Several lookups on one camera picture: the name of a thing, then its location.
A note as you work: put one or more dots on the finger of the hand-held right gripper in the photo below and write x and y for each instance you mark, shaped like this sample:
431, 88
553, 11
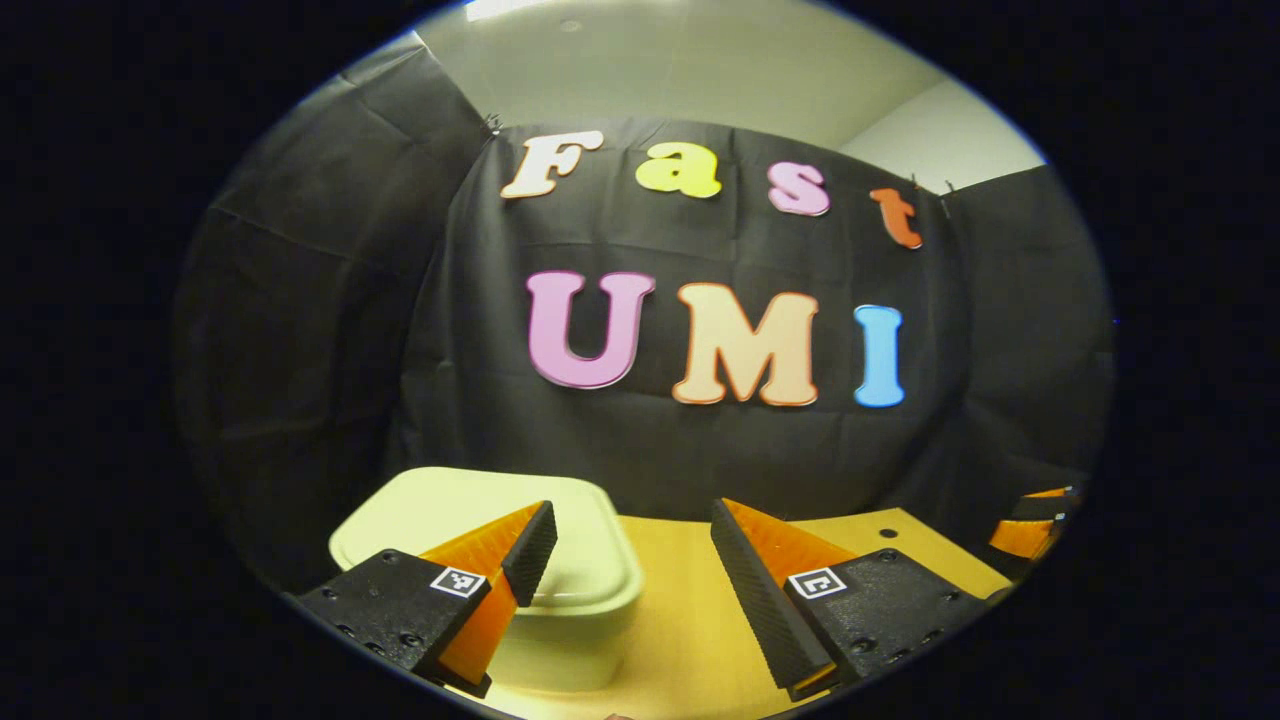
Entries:
1022, 538
1048, 505

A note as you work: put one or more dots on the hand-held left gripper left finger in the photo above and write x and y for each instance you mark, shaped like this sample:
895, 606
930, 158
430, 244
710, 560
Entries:
530, 555

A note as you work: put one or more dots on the ceiling light panel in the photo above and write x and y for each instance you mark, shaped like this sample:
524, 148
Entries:
508, 8

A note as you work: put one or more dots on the wooden desktop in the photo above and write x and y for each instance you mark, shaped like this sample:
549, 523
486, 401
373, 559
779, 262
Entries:
680, 620

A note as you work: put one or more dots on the black backdrop cloth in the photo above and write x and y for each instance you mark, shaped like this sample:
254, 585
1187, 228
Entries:
700, 450

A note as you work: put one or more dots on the green desktop garbage bin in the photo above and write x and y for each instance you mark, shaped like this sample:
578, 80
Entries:
590, 560

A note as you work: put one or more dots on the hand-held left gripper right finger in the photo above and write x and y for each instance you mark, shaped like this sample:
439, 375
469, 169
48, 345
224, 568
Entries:
750, 600

